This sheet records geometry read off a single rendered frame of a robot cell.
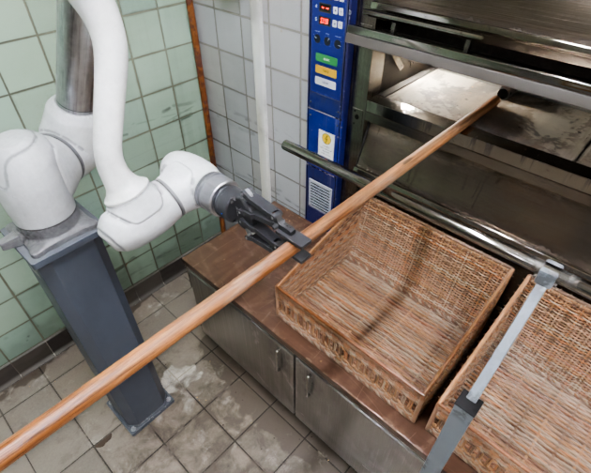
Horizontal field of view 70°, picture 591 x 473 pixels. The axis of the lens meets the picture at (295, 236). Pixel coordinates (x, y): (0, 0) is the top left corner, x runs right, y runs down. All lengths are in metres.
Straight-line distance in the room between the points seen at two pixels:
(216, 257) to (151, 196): 0.81
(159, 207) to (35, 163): 0.35
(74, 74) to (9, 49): 0.56
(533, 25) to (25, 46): 1.48
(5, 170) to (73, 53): 0.31
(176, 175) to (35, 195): 0.37
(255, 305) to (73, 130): 0.79
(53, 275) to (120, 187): 0.46
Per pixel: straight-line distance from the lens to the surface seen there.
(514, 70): 1.06
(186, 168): 0.98
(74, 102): 1.25
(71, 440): 2.11
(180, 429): 1.98
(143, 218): 0.93
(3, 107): 1.77
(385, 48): 1.19
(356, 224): 1.59
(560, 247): 1.35
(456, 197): 1.40
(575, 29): 1.15
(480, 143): 1.31
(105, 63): 0.92
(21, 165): 1.17
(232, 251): 1.73
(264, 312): 1.50
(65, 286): 1.34
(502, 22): 1.19
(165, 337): 0.70
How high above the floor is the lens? 1.76
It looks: 42 degrees down
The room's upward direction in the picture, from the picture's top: straight up
